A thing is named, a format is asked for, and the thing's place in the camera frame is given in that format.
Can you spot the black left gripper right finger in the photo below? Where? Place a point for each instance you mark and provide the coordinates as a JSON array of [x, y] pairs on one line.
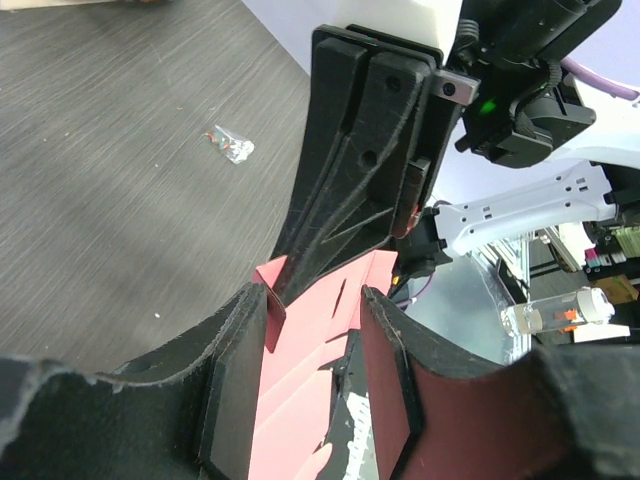
[[442, 412]]

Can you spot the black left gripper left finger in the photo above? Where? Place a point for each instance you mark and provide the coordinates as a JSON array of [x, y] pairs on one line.
[[185, 410]]

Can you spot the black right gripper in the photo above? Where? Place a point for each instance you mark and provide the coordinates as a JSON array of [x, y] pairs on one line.
[[378, 124]]

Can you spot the pink paper box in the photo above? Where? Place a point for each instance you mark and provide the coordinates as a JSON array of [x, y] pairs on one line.
[[293, 408]]

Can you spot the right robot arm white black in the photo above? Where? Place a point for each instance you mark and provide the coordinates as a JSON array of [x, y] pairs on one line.
[[518, 51]]

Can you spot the clear plastic tube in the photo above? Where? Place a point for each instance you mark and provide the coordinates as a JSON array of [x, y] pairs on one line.
[[587, 305]]

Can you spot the clear plastic wrapper scrap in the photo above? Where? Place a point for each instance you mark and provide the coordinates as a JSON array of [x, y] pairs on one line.
[[232, 146]]

